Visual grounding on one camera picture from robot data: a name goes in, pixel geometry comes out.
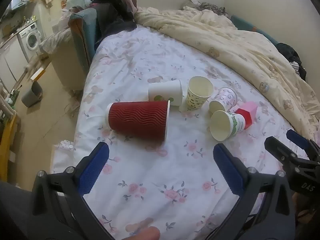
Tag red ribbed paper cup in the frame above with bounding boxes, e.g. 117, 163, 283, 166
106, 100, 171, 144

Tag grey trash bin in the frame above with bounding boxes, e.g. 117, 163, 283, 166
21, 80, 43, 107

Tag white cabinet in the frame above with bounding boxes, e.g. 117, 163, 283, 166
0, 34, 28, 88

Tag black clothing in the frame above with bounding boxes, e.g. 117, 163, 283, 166
276, 42, 307, 81

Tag person's left hand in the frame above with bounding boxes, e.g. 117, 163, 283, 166
130, 226, 161, 240

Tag white cup with green print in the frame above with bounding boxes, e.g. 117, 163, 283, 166
148, 79, 183, 106

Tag floral cushion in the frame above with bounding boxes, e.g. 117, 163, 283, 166
39, 27, 73, 55

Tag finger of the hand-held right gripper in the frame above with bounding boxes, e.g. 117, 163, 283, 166
286, 129, 320, 161
264, 136, 304, 167

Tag flat cardboard box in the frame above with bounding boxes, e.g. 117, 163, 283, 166
29, 62, 50, 81

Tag yellow patterned paper cup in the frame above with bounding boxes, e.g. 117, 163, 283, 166
186, 76, 214, 110

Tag white cup with green label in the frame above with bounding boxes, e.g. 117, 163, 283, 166
209, 110, 246, 142

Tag yellow chair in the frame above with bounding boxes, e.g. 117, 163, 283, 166
0, 112, 20, 175

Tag pile of dark clothes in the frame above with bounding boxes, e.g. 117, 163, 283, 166
91, 0, 138, 47

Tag pink and red cup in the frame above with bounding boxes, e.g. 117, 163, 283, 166
234, 101, 258, 130

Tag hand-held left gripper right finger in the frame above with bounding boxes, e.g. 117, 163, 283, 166
205, 143, 296, 240

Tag white washing machine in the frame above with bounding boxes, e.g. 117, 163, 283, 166
17, 21, 42, 57

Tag pink patterned paper cup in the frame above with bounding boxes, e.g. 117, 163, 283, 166
209, 87, 237, 115

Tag leopard print cloth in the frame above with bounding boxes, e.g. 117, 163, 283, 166
199, 2, 230, 18

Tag teal upholstered chair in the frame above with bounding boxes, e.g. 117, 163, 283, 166
69, 7, 98, 73

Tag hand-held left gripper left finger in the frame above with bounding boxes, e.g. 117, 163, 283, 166
31, 141, 118, 240

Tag beige bear print quilt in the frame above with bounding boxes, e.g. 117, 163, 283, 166
134, 5, 320, 142

